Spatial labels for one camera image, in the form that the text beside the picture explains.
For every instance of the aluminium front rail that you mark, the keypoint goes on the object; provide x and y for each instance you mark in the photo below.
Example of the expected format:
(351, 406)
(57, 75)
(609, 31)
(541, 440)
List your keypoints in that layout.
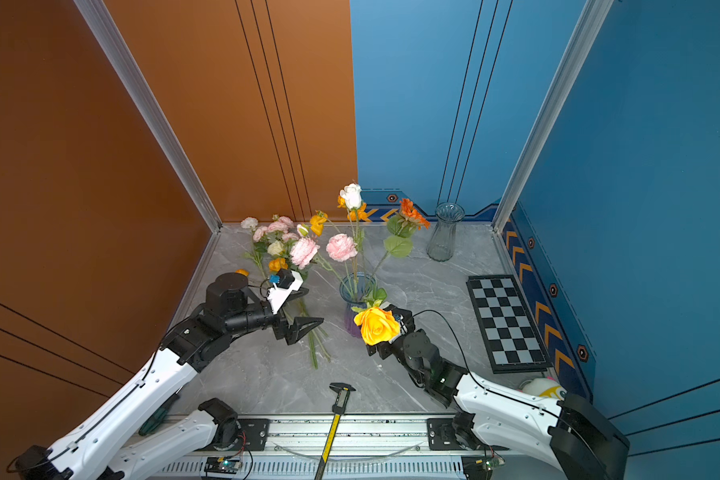
(365, 447)

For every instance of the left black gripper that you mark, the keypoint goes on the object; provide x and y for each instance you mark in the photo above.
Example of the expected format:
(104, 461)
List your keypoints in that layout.
(293, 332)

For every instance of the left green circuit board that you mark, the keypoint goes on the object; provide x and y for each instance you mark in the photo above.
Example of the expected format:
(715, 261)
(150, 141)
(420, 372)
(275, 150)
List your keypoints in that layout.
(223, 467)

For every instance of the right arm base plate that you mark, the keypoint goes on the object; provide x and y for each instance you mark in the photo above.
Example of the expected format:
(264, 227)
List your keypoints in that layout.
(447, 434)

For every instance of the green circuit board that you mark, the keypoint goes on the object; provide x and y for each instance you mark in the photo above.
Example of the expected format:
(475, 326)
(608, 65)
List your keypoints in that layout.
(480, 468)
(223, 467)

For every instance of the left aluminium corner post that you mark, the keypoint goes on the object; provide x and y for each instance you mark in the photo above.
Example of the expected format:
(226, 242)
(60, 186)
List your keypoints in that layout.
(103, 27)

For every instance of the orange gerbera flower stem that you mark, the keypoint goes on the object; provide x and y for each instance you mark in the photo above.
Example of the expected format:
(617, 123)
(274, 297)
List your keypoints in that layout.
(401, 227)

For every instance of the mixed flower bunch on table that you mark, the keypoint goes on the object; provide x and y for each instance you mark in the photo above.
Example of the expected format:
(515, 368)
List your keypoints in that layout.
(270, 252)

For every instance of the right aluminium corner post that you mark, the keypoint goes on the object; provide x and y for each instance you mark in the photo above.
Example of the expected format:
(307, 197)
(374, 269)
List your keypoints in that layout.
(587, 28)

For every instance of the blue purple glass vase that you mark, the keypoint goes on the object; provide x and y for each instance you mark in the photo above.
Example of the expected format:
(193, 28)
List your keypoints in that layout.
(354, 300)

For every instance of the yellow black caliper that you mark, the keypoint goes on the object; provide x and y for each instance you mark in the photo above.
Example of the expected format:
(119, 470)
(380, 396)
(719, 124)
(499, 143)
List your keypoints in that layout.
(343, 391)

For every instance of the white rose flower stem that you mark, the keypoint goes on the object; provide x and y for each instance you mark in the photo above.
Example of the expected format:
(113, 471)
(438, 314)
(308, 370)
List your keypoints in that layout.
(351, 196)

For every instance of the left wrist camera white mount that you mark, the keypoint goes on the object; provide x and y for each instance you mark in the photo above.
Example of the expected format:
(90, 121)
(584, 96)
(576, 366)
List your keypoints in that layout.
(284, 283)

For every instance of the yellow rose flower stem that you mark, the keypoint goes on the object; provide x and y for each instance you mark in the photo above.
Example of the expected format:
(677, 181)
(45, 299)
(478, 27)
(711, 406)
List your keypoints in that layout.
(376, 324)

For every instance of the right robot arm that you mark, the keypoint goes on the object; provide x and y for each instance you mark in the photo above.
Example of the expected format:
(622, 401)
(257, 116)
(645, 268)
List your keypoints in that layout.
(569, 434)

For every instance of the yellow poppy flower stem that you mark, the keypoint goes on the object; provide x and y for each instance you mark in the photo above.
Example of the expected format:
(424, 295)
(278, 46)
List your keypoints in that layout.
(320, 219)

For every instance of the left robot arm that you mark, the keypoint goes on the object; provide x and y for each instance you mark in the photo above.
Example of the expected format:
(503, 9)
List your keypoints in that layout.
(98, 448)

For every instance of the green handled screwdriver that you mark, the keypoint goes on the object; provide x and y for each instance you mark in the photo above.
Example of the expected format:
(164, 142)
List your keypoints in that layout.
(156, 419)

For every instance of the right green circuit board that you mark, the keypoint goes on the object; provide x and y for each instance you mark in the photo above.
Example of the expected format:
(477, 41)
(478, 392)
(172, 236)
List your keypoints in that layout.
(480, 468)

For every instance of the aluminium corner post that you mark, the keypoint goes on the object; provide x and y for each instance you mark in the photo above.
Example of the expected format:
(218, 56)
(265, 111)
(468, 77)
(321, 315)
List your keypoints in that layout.
(587, 28)
(103, 27)

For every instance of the black white checkerboard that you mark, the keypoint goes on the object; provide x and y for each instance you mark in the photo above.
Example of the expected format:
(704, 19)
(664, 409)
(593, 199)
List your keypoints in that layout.
(510, 336)

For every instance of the clear grey glass vase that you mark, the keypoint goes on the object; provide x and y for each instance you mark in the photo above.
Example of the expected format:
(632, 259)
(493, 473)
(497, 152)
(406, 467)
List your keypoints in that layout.
(441, 246)

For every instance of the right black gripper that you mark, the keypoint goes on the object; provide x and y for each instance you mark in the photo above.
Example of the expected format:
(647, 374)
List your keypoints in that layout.
(383, 347)

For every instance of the pink peony flower stem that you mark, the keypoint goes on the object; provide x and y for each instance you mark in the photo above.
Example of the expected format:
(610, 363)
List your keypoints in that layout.
(324, 252)

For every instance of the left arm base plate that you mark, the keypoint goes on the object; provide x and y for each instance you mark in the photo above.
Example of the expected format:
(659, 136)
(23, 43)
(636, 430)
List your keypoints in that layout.
(249, 434)

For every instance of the pink green plush toy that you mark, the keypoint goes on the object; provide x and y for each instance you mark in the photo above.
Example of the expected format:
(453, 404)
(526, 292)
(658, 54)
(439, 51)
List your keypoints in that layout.
(544, 387)

